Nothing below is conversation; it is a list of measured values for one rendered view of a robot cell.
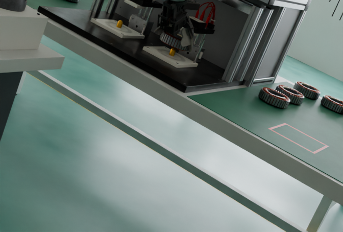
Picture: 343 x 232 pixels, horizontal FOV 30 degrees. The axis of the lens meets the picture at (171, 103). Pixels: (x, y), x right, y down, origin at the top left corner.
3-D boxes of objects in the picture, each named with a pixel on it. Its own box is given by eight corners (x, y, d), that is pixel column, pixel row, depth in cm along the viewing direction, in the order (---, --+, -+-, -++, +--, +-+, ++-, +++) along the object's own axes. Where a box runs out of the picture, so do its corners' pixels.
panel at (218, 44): (247, 80, 235) (280, 5, 227) (112, 10, 261) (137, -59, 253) (248, 80, 236) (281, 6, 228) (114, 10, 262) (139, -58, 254)
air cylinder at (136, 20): (142, 35, 240) (147, 21, 239) (127, 26, 243) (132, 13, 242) (149, 35, 245) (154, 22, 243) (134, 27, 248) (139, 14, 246)
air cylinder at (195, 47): (194, 62, 231) (199, 48, 229) (177, 53, 234) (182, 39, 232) (200, 62, 235) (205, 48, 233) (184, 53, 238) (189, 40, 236)
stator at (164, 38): (179, 51, 213) (183, 42, 212) (153, 38, 217) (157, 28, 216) (194, 52, 223) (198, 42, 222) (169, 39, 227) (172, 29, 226)
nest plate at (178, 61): (177, 68, 212) (178, 64, 212) (142, 49, 218) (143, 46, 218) (197, 66, 225) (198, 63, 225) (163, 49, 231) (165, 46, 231)
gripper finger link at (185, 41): (181, 58, 214) (172, 33, 211) (192, 49, 218) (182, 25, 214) (188, 58, 212) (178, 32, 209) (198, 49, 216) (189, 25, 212)
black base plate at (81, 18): (184, 93, 195) (187, 86, 194) (37, 11, 221) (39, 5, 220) (242, 85, 236) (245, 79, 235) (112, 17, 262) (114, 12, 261)
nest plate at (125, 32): (121, 38, 222) (123, 35, 221) (90, 21, 228) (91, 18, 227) (144, 39, 235) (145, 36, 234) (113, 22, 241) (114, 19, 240)
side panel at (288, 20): (248, 87, 236) (284, 7, 227) (241, 84, 237) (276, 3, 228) (273, 83, 261) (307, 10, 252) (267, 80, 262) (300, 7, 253)
